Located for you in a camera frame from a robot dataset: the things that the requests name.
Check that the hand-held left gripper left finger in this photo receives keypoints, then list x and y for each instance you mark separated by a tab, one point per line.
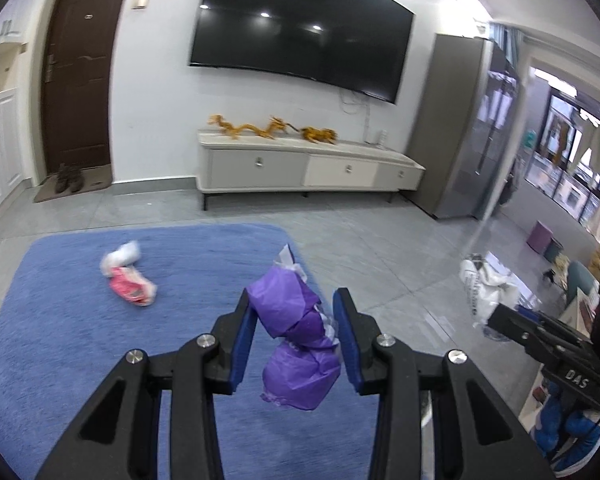
240	340

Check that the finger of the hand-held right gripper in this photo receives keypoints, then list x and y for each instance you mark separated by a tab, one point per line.
555	327
510	332

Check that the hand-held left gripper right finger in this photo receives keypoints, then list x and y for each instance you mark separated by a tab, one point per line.
347	340

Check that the white plastic bag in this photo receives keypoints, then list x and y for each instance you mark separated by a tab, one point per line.
480	285

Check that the purple plastic bag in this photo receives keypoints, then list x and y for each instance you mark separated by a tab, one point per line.
300	375

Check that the person's right hand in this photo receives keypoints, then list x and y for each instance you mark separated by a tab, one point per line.
580	425

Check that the teal chair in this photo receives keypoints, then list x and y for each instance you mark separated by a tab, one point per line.
580	280

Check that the green stool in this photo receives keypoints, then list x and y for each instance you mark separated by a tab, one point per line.
554	251

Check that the purple stool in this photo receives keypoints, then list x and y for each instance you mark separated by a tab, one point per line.
538	237

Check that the pink snack packet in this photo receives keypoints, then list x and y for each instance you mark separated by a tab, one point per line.
130	287

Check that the white crumpled paper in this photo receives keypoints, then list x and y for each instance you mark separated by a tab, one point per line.
122	255

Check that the dark hanging jacket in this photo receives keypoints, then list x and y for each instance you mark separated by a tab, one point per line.
507	182

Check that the white television cabinet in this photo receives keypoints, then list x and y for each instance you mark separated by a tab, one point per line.
280	170

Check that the blue rug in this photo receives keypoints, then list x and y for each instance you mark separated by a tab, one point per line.
55	335

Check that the row of hanging clothes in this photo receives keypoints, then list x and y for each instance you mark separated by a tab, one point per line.
580	142

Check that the steel refrigerator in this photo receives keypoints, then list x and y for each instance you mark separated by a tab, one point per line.
485	135

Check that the small white device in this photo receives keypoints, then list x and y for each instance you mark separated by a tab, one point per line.
382	138

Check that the coiled golden dragon ornament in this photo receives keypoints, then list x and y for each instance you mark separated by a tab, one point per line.
320	135

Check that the long golden dragon ornament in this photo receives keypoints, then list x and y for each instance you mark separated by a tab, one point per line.
235	128

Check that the brown doormat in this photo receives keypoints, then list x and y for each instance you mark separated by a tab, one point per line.
97	182

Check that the small golden dragon ornament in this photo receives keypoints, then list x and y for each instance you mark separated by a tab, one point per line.
277	127

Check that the brown door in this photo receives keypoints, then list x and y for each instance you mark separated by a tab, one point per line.
80	85

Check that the black wall television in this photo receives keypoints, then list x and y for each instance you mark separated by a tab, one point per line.
300	25

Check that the beige light switch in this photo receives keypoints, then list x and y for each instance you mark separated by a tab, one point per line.
140	3

